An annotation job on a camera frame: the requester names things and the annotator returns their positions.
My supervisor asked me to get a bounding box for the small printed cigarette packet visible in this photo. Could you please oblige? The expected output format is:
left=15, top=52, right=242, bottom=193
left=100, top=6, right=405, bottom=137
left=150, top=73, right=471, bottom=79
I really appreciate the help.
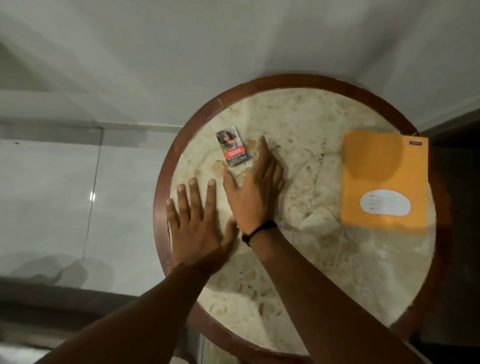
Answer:
left=215, top=126, right=251, bottom=168

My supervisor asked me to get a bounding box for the person's right forearm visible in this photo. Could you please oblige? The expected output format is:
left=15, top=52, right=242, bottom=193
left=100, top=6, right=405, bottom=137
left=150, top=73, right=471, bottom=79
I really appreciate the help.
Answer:
left=247, top=225, right=425, bottom=364

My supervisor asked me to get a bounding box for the black wristband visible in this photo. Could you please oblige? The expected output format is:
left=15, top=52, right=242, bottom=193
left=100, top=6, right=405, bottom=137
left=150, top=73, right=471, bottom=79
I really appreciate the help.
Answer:
left=241, top=220, right=278, bottom=247

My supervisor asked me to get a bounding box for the person's left hand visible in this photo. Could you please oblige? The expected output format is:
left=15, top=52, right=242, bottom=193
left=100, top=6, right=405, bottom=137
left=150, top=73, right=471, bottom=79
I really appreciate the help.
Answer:
left=166, top=178, right=240, bottom=276

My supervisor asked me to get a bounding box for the round wood-rimmed marble table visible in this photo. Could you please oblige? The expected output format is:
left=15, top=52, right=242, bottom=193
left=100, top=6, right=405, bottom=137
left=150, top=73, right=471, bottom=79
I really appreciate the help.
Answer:
left=153, top=73, right=453, bottom=364

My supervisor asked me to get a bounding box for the person's left forearm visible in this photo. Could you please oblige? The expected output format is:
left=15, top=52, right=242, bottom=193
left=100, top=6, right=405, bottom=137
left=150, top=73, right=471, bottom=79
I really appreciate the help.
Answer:
left=35, top=262, right=213, bottom=364

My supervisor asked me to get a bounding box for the orange notebook with white label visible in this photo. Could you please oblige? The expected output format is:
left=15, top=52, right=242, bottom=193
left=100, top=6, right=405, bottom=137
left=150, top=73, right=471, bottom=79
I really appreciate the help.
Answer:
left=340, top=129, right=430, bottom=235

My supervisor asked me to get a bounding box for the person's right hand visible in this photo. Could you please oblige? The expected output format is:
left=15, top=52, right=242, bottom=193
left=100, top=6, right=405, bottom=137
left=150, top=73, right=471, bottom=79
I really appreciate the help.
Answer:
left=222, top=136, right=286, bottom=236

